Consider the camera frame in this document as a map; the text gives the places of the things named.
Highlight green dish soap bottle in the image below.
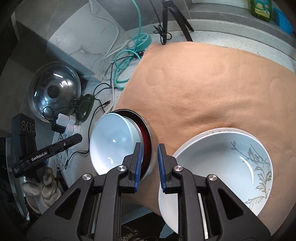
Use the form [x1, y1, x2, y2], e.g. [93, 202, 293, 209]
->
[248, 0, 273, 23]

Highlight white cable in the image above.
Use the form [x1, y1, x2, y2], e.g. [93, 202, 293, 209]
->
[89, 0, 135, 62]

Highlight teal cable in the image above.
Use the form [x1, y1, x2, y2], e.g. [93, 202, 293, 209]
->
[113, 0, 151, 90]

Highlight left gloved hand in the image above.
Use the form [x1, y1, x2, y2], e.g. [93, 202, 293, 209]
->
[21, 166, 61, 214]

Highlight light blue ceramic bowl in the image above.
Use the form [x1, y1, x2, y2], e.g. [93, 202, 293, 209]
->
[90, 113, 143, 175]

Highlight orange towel mat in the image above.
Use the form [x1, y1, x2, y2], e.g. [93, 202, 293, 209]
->
[116, 42, 295, 233]

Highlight white power strip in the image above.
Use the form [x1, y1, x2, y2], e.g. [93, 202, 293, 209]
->
[51, 113, 81, 137]

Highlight black tripod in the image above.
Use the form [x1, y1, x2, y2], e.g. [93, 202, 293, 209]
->
[159, 0, 195, 45]

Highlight glass pot lid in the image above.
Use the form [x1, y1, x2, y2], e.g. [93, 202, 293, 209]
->
[28, 62, 81, 123]

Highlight grey leaf pattern plate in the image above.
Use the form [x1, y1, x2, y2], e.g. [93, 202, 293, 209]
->
[159, 131, 273, 240]

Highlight teal round power strip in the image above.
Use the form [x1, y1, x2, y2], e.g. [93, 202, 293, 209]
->
[132, 33, 152, 52]

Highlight black cable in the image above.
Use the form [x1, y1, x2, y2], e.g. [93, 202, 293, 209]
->
[41, 0, 173, 170]

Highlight dark green spoon rest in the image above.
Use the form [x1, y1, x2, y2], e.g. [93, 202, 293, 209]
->
[70, 94, 94, 123]

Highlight red steel small bowl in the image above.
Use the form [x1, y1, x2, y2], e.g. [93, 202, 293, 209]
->
[113, 109, 156, 181]

